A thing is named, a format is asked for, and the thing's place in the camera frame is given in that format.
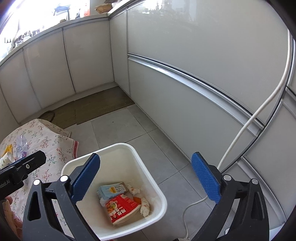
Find yellow snack wrapper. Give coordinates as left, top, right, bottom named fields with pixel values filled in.
left=1, top=144, right=13, bottom=157

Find white plastic trash bin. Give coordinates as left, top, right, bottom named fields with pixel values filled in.
left=61, top=143, right=168, bottom=241

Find white kitchen cabinets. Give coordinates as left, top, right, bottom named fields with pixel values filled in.
left=1, top=1, right=295, bottom=240

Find person's left hand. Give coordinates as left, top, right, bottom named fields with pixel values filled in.
left=2, top=196, right=23, bottom=240

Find clear plastic bottle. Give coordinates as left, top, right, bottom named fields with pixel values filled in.
left=16, top=135, right=28, bottom=160

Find floral tablecloth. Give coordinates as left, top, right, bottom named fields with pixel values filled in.
left=1, top=119, right=79, bottom=240

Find blue white milk carton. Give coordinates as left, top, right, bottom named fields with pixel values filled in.
left=97, top=182, right=128, bottom=200

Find red instant noodle cup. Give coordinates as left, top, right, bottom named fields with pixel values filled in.
left=105, top=194, right=141, bottom=225

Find brown floor mat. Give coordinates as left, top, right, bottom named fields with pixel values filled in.
left=39, top=86, right=134, bottom=128

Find crumpled white tissue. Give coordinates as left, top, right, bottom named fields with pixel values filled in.
left=126, top=184, right=140, bottom=196

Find crumpled stained tissue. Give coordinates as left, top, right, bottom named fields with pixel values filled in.
left=140, top=197, right=150, bottom=217

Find woven basket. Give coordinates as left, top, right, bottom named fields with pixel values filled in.
left=95, top=4, right=112, bottom=14

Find white power cable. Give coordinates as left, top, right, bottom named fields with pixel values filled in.
left=181, top=29, right=295, bottom=240

